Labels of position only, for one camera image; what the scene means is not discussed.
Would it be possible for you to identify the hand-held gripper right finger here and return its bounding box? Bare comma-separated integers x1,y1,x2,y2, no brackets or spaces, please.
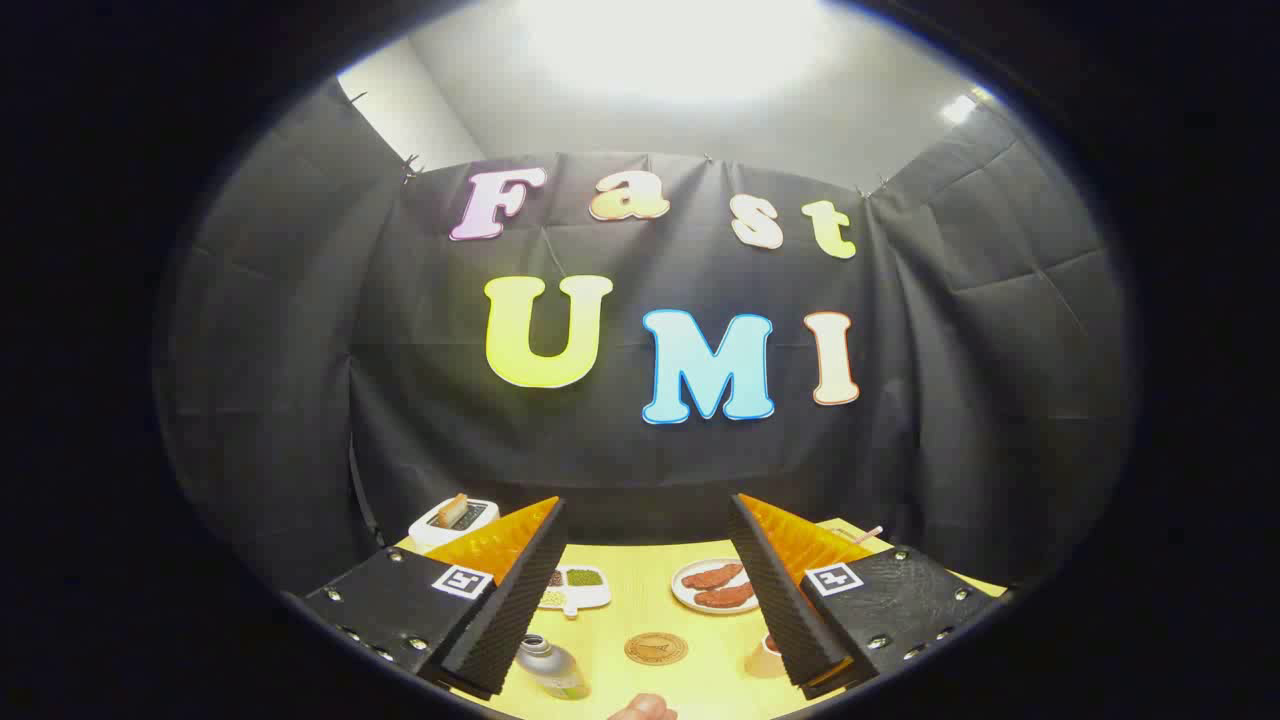
728,493,1011,701

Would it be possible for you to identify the black backdrop cloth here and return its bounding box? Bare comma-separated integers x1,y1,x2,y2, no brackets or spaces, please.
155,80,1141,601

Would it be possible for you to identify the wooden table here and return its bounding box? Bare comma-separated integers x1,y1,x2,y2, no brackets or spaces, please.
395,518,1006,720

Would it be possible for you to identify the silver bottle with green label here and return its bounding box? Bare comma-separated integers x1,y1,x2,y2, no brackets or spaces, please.
515,634,591,701

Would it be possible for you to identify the round cork coaster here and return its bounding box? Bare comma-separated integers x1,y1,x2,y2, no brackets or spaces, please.
624,631,689,666

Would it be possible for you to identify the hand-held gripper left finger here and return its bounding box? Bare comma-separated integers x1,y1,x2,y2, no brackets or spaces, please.
300,497,568,701

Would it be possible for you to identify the white cup with thick handle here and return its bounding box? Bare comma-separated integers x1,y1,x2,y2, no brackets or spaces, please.
745,632,791,681

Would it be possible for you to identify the white round plate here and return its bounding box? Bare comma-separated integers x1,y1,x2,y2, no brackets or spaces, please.
671,558,763,614

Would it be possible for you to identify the white toaster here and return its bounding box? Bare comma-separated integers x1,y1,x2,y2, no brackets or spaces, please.
408,497,501,552

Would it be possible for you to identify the white divided dish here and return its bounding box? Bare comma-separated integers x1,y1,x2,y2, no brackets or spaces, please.
535,565,613,619

